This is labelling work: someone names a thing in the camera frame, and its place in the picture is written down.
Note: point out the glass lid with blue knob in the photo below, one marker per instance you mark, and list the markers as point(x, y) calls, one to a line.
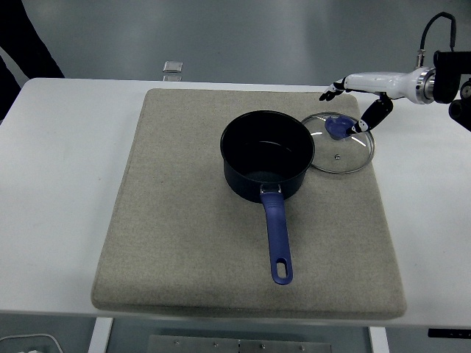
point(346, 158)

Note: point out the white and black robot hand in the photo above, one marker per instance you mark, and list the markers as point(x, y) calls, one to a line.
point(379, 82)

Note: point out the beige fabric mat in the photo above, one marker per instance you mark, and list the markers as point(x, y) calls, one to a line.
point(176, 228)

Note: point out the small silver floor plate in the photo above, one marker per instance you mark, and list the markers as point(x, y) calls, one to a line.
point(173, 66)

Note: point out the grey metal plate with screws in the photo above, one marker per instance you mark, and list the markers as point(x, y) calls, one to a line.
point(206, 345)

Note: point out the black table control panel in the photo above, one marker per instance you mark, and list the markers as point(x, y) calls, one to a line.
point(449, 332)

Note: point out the white table leg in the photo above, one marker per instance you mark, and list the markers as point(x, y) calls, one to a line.
point(100, 336)
point(379, 342)

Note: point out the person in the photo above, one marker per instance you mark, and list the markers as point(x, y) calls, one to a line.
point(29, 48)

